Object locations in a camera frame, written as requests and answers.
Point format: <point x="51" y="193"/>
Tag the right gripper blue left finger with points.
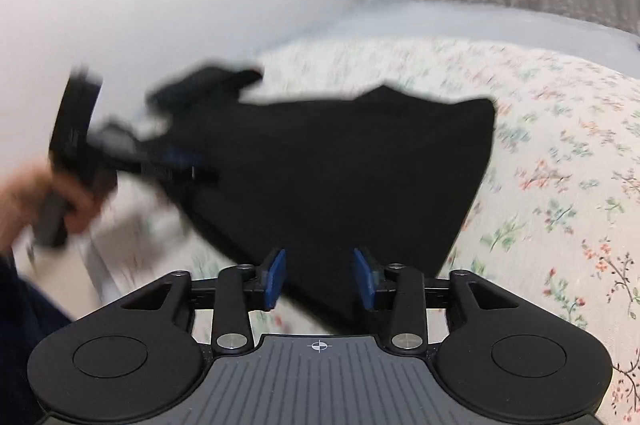
<point x="240" y="290"/>

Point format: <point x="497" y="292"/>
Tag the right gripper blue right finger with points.
<point x="396" y="292"/>

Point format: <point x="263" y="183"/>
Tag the black pants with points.
<point x="387" y="172"/>

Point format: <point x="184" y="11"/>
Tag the person's left hand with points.
<point x="23" y="193"/>

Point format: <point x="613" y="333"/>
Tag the floral bed sheet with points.
<point x="556" y="218"/>

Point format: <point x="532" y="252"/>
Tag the person's dark blue trousers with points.
<point x="26" y="318"/>

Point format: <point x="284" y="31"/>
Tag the light blue bed cover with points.
<point x="607" y="46"/>

